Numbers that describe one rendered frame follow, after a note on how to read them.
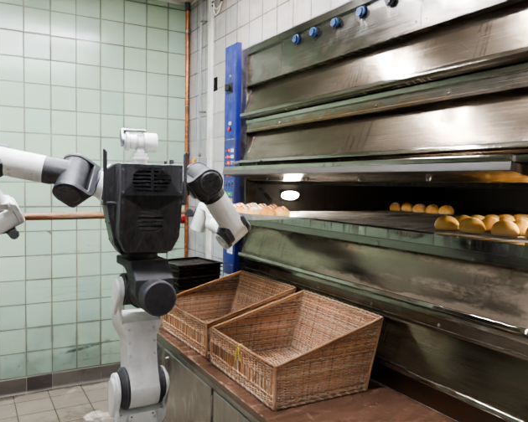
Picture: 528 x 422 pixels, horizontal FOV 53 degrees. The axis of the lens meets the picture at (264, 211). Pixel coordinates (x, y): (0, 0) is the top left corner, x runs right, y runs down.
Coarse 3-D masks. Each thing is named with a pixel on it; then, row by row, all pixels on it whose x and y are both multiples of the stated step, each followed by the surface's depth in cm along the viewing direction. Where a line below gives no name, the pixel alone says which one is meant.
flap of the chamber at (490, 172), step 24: (288, 168) 234; (312, 168) 218; (336, 168) 204; (360, 168) 191; (384, 168) 180; (408, 168) 170; (432, 168) 161; (456, 168) 154; (480, 168) 146; (504, 168) 140
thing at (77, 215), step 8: (24, 216) 212; (32, 216) 214; (40, 216) 215; (48, 216) 217; (56, 216) 219; (64, 216) 220; (72, 216) 222; (80, 216) 223; (88, 216) 225; (96, 216) 227; (192, 216) 250
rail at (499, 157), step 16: (368, 160) 189; (384, 160) 181; (400, 160) 174; (416, 160) 168; (432, 160) 162; (448, 160) 157; (464, 160) 152; (480, 160) 147; (496, 160) 142; (512, 160) 139
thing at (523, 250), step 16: (288, 224) 262; (304, 224) 250; (320, 224) 238; (336, 224) 228; (352, 224) 219; (400, 240) 195; (416, 240) 188; (432, 240) 181; (448, 240) 175; (464, 240) 170; (480, 240) 164; (496, 240) 163; (512, 256) 155
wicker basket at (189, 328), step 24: (192, 288) 284; (216, 288) 291; (240, 288) 294; (264, 288) 274; (288, 288) 256; (168, 312) 268; (192, 312) 284; (216, 312) 292; (240, 312) 238; (264, 312) 244; (192, 336) 243; (240, 336) 238
